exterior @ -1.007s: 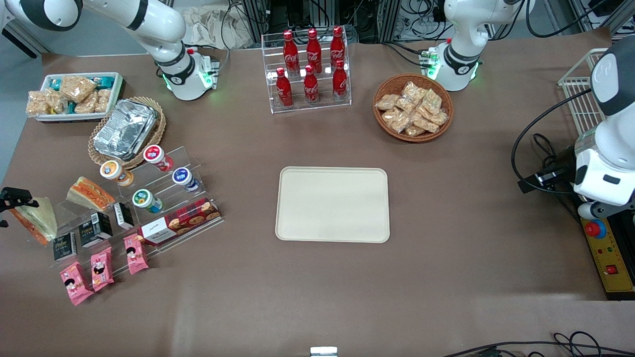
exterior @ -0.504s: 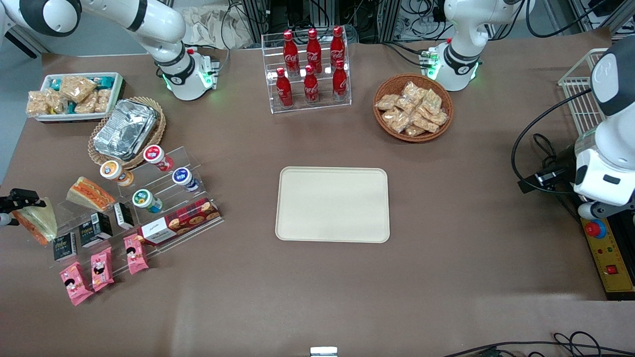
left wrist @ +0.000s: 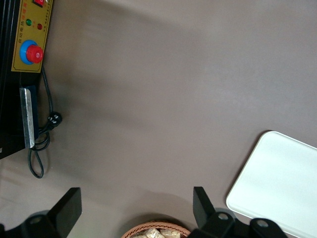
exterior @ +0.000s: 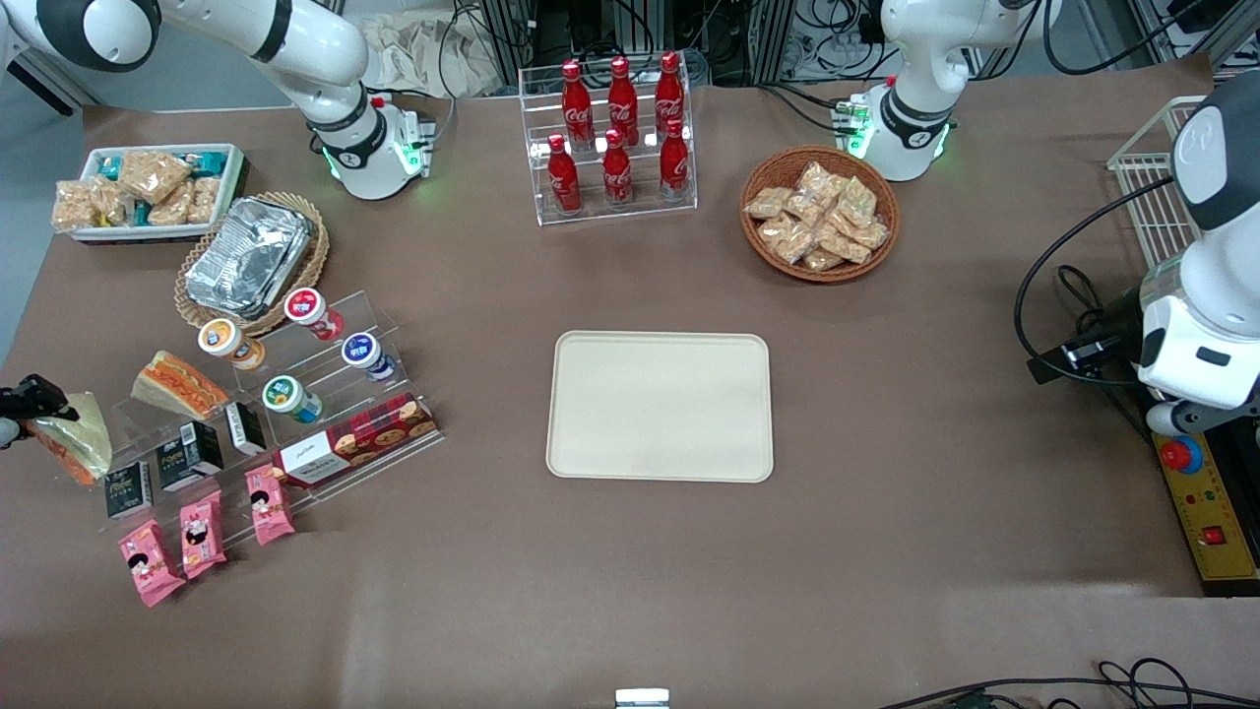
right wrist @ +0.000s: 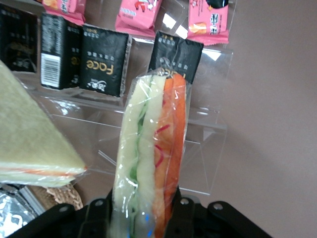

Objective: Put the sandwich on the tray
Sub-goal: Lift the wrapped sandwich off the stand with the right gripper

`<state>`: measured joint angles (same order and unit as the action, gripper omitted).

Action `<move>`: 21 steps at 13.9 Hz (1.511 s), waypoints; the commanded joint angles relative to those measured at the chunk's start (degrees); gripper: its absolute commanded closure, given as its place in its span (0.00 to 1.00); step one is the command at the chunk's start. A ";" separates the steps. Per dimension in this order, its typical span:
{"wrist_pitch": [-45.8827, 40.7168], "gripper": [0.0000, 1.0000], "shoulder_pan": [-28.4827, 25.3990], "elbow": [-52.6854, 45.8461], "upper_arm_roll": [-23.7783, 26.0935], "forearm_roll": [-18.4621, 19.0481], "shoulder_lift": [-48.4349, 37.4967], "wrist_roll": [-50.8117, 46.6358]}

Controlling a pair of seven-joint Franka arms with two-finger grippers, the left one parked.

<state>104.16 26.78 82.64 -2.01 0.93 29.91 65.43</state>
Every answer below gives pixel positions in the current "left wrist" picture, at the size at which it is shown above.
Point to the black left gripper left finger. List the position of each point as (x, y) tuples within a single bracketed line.
[(67, 210)]

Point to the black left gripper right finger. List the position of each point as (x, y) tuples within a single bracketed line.
[(205, 218)]

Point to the beige plastic tray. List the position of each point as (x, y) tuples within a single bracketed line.
[(272, 186)]

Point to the clear-wrapped rice cracker packet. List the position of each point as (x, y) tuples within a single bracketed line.
[(171, 234), (151, 233)]

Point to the round wicker snack basket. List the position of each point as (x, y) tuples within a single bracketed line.
[(133, 230)]

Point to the silver metal plate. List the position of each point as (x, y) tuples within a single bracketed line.
[(27, 116)]

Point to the red emergency stop button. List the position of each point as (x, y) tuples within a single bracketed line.
[(34, 53)]

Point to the yellow-faced black control box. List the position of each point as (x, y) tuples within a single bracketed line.
[(29, 29)]

